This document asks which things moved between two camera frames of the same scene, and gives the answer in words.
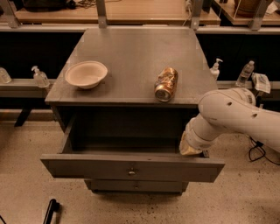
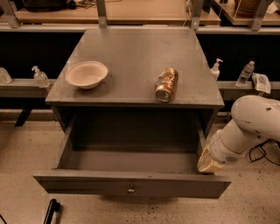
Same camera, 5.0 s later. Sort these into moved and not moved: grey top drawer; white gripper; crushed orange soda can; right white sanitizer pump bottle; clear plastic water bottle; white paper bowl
Moved: grey top drawer; white gripper
Not moved: clear plastic water bottle; white paper bowl; crushed orange soda can; right white sanitizer pump bottle
